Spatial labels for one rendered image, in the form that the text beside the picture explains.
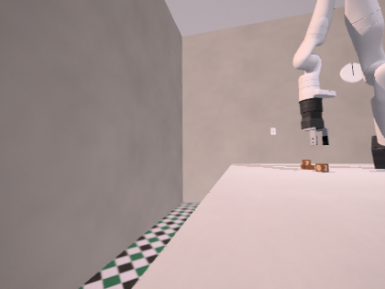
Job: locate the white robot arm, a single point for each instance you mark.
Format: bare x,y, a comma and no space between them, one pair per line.
365,26

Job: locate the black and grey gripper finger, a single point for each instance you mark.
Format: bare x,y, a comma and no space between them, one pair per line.
313,136
325,136

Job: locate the brown wooden tray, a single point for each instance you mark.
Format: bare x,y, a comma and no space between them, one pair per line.
307,167

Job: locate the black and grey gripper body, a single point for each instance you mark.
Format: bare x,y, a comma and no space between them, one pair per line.
311,106

